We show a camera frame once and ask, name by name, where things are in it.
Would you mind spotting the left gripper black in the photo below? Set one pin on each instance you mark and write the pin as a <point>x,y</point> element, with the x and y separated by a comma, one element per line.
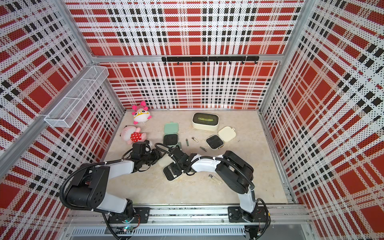
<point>157,155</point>

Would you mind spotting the large cream nail clipper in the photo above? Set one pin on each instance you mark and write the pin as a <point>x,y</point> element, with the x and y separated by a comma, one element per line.
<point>171,175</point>

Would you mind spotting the cream case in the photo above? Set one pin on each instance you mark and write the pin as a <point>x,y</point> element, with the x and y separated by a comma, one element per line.
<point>166,162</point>
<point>223,136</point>

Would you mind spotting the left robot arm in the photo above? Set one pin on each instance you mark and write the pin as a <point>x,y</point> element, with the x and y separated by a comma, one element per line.
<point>86,188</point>

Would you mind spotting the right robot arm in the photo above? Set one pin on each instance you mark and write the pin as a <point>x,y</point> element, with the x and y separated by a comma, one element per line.
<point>233,170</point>

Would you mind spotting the green nail clipper case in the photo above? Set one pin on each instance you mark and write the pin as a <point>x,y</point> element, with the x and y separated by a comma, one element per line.
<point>171,137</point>

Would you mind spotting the large clipper near front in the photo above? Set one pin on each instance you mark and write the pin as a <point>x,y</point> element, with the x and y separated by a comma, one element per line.
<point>214,179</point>

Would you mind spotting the pink doll red dress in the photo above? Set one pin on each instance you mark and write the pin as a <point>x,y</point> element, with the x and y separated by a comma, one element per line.
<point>132,134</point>

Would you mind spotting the pink owl plush toy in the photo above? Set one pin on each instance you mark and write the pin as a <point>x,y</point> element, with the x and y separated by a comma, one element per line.
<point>141,113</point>

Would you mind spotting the cream tissue box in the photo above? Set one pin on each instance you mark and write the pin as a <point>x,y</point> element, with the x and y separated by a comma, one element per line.
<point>205,121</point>

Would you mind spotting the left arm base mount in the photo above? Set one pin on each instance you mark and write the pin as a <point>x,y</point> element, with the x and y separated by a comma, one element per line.
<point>134,215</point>

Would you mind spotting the aluminium front rail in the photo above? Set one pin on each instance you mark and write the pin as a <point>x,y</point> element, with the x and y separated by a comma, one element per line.
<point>165,222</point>

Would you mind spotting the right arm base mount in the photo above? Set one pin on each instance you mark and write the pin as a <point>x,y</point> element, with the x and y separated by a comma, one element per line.
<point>247,214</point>

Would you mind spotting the white wire mesh basket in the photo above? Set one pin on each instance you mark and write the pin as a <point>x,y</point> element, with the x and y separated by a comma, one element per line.
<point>68,109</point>

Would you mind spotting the black wall hook rail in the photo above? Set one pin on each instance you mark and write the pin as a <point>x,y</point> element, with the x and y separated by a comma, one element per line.
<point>211,59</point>

